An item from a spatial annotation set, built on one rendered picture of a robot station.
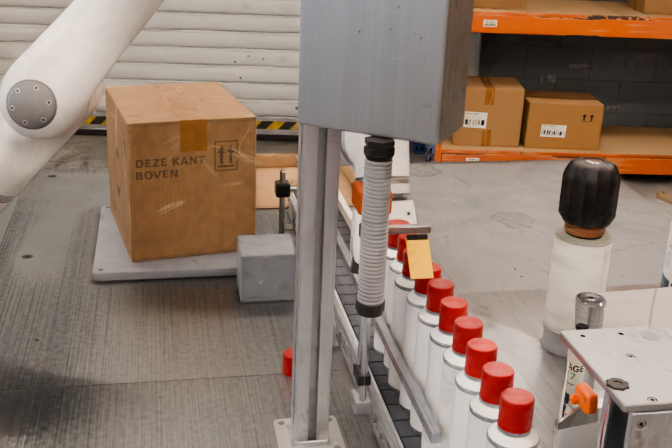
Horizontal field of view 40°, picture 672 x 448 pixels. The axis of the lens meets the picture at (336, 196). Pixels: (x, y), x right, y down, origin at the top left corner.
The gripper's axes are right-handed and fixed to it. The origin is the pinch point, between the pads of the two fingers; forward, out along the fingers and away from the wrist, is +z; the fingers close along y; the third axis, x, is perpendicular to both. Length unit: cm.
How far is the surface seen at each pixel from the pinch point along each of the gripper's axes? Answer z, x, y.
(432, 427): 11.0, -36.1, -3.7
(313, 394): 10.4, -17.2, -14.3
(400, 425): 14.3, -21.1, -3.6
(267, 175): -22, 92, -7
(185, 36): -111, 405, -16
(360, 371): 7.2, -20.0, -8.5
